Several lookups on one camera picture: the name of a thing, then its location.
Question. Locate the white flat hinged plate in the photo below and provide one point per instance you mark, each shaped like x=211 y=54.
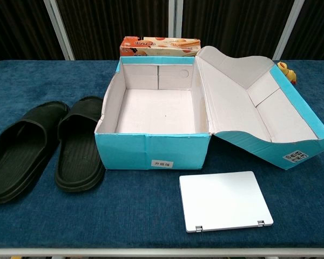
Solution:
x=224 y=201

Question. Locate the black slipper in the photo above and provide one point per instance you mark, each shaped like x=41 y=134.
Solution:
x=79 y=151
x=14 y=167

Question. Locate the white partition frame post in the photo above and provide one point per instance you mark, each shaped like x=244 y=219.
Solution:
x=287 y=29
x=175 y=19
x=60 y=29

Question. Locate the light blue shoe box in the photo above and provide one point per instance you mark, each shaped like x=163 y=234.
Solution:
x=156 y=151

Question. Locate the orange biscuit box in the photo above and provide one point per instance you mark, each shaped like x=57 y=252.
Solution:
x=156 y=48

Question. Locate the yellow banana toy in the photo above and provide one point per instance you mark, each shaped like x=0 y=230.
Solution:
x=287 y=73

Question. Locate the dark blue table cloth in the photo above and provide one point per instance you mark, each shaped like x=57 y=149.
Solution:
x=124 y=215

